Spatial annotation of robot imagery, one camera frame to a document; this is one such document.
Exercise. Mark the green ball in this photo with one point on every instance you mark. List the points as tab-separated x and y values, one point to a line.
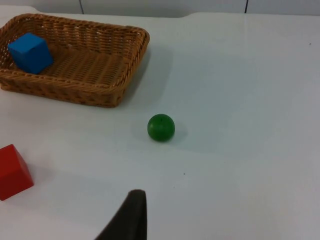
161	128

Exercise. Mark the blue cube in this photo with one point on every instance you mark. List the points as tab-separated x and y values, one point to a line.
30	53

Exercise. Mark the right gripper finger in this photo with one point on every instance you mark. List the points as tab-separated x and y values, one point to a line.
128	220

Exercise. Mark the brown wicker basket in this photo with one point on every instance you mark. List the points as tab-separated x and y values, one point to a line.
82	67

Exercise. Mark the red cube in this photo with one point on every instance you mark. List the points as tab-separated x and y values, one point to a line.
11	172

